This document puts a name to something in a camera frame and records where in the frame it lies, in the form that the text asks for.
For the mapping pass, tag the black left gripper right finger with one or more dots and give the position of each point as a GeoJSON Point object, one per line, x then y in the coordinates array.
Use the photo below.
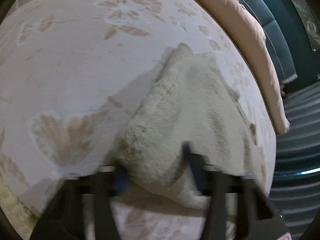
{"type": "Point", "coordinates": [255, 216]}

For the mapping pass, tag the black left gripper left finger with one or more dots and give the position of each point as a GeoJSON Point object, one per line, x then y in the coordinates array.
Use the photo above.
{"type": "Point", "coordinates": [82, 207]}

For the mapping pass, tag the cream knitted sweater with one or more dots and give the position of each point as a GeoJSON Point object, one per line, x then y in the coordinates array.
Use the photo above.
{"type": "Point", "coordinates": [189, 101]}

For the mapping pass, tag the teal upholstered headboard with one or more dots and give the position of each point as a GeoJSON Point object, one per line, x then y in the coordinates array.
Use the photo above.
{"type": "Point", "coordinates": [292, 39]}

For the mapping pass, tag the pink floral bed blanket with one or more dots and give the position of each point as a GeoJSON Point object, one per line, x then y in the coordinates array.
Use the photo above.
{"type": "Point", "coordinates": [74, 71]}

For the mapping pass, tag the pink pillow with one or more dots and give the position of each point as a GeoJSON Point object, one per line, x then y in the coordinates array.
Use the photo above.
{"type": "Point", "coordinates": [250, 38]}

